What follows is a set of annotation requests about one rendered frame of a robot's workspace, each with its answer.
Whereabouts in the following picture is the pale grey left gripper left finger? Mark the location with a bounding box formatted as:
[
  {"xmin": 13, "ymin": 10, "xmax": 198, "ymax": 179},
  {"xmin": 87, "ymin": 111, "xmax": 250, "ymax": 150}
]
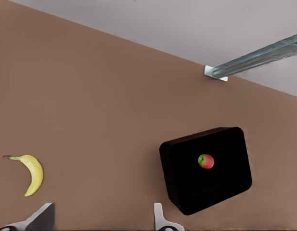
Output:
[{"xmin": 0, "ymin": 202, "xmax": 55, "ymax": 231}]

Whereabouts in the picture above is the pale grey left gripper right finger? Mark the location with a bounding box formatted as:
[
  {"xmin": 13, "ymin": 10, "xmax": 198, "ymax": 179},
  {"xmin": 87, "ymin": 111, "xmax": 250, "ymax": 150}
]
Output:
[{"xmin": 154, "ymin": 203, "xmax": 185, "ymax": 231}]

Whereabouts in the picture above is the black storage box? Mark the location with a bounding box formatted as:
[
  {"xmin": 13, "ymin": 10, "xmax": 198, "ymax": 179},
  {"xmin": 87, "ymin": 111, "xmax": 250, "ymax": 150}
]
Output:
[{"xmin": 159, "ymin": 127, "xmax": 253, "ymax": 216}]

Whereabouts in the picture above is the red green apple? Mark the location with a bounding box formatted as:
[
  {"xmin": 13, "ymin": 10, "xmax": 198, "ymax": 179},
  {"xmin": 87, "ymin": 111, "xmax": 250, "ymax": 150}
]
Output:
[{"xmin": 198, "ymin": 154, "xmax": 215, "ymax": 169}]

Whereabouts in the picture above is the yellow banana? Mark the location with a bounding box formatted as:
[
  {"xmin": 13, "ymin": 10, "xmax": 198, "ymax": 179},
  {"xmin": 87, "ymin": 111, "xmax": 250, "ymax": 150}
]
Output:
[{"xmin": 2, "ymin": 154, "xmax": 44, "ymax": 197}]

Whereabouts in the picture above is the silver frame post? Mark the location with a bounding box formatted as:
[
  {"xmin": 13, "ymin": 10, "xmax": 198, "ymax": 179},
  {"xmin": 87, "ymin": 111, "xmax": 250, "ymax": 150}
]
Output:
[{"xmin": 203, "ymin": 32, "xmax": 297, "ymax": 82}]

